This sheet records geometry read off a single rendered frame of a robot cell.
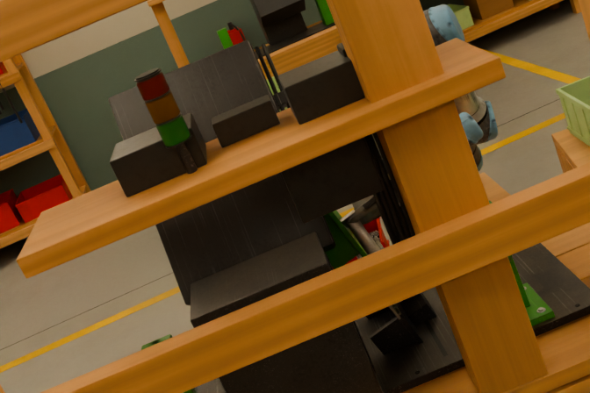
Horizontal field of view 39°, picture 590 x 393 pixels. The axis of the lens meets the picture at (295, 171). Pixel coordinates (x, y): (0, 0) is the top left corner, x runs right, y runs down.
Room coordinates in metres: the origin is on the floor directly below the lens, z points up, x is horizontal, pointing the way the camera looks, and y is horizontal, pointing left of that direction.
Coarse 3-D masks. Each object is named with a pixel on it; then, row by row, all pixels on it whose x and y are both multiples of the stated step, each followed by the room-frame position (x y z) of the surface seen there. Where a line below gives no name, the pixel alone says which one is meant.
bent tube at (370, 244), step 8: (344, 216) 1.77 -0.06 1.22; (344, 224) 1.78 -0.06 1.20; (352, 224) 1.76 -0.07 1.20; (360, 224) 1.76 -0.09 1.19; (352, 232) 1.76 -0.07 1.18; (360, 232) 1.74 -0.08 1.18; (368, 232) 1.75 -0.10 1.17; (360, 240) 1.74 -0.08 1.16; (368, 240) 1.73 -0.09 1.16; (368, 248) 1.72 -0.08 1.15; (376, 248) 1.71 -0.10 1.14
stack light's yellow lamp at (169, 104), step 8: (168, 96) 1.45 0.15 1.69; (152, 104) 1.44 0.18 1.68; (160, 104) 1.44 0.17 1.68; (168, 104) 1.44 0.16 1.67; (176, 104) 1.46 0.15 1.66; (152, 112) 1.45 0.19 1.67; (160, 112) 1.44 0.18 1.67; (168, 112) 1.44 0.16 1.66; (176, 112) 1.45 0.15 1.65; (160, 120) 1.44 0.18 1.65; (168, 120) 1.44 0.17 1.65
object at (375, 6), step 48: (336, 0) 1.42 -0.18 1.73; (384, 0) 1.42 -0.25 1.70; (384, 48) 1.42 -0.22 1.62; (432, 48) 1.42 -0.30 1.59; (384, 96) 1.42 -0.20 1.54; (384, 144) 1.45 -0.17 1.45; (432, 144) 1.42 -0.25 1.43; (432, 192) 1.42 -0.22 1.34; (480, 192) 1.42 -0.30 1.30; (480, 288) 1.42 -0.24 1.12; (480, 336) 1.42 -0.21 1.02; (528, 336) 1.42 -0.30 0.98; (480, 384) 1.42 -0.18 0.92
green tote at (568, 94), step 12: (576, 84) 2.72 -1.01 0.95; (588, 84) 2.72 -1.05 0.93; (564, 96) 2.66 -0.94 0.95; (576, 96) 2.72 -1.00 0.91; (588, 96) 2.72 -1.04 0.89; (564, 108) 2.71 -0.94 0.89; (576, 108) 2.58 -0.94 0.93; (588, 108) 2.45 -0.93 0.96; (576, 120) 2.62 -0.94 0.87; (588, 120) 2.49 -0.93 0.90; (576, 132) 2.65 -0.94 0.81; (588, 132) 2.51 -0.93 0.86; (588, 144) 2.56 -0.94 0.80
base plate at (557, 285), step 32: (512, 256) 1.88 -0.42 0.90; (544, 256) 1.81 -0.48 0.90; (544, 288) 1.68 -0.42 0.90; (576, 288) 1.63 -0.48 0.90; (384, 320) 1.83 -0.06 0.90; (448, 320) 1.72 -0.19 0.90; (416, 352) 1.64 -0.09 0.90; (448, 352) 1.60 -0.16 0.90; (384, 384) 1.58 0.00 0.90; (416, 384) 1.55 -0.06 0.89
